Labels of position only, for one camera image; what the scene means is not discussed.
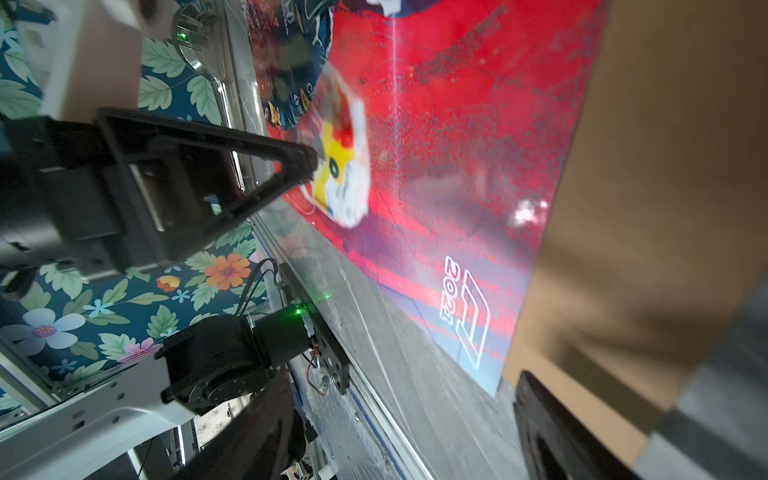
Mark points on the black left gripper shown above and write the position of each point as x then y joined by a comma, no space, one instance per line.
135,191

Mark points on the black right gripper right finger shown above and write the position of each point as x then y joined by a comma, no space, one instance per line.
554,443

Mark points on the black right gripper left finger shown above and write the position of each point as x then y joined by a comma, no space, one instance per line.
260,443

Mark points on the red printed photo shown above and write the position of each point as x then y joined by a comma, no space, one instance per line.
442,129

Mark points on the brown backing board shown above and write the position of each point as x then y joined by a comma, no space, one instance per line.
657,236

